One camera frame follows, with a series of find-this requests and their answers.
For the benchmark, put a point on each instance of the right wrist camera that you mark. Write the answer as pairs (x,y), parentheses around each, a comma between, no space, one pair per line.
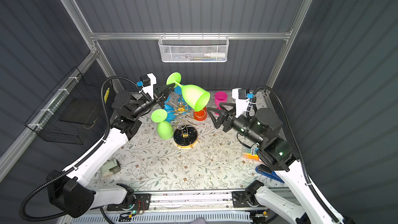
(242,99)

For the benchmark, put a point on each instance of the magenta wine glass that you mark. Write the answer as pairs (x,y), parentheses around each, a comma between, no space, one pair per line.
(220,97)

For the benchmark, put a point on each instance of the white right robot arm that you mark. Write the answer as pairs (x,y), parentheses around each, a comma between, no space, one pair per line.
(276,156)

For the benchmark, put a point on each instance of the gold wine glass rack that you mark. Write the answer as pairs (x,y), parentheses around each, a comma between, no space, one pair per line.
(185,129)

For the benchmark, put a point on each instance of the black wire basket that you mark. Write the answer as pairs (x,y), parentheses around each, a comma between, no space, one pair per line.
(75,114)

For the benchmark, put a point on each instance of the left blue wine glass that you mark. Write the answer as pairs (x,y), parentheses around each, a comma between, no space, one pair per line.
(170,110)

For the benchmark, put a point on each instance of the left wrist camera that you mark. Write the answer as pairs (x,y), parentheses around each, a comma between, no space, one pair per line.
(146,84)

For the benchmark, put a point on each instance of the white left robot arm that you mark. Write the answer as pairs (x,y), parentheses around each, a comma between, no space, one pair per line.
(71,193)

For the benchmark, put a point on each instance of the red wine glass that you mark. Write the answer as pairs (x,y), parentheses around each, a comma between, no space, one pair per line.
(200,115)

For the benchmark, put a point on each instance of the white tube in basket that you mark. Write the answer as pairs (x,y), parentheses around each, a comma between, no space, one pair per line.
(216,55)

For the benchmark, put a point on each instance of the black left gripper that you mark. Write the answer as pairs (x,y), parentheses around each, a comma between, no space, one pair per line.
(157,95)

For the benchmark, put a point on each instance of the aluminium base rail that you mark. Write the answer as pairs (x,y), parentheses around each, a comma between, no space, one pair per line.
(202,207)

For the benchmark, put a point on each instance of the white tape dispenser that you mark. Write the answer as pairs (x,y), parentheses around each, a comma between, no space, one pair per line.
(110,168)

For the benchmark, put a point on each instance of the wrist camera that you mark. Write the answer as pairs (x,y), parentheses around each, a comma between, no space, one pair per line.
(146,84)
(242,99)

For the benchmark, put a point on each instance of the blue stapler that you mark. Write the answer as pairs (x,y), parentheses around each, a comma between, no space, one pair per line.
(266,171)

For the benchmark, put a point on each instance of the floral table mat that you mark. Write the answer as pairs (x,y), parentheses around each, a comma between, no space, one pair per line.
(215,161)

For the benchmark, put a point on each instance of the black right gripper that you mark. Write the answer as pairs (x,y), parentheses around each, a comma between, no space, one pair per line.
(228,119)

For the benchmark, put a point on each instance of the pack of coloured markers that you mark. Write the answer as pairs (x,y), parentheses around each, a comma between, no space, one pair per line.
(250,153)

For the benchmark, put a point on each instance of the green wine glass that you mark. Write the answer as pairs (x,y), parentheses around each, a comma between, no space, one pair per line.
(196,97)
(164,128)

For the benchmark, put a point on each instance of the white wire mesh basket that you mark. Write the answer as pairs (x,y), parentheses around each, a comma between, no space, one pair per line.
(192,50)

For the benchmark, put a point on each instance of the yellow marker pen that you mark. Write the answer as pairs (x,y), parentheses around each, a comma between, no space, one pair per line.
(106,94)

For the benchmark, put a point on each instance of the blue wine glass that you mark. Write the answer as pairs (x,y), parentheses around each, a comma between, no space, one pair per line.
(178,90)
(170,110)

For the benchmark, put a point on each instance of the back blue wine glass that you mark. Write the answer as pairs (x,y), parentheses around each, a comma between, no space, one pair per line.
(178,90)

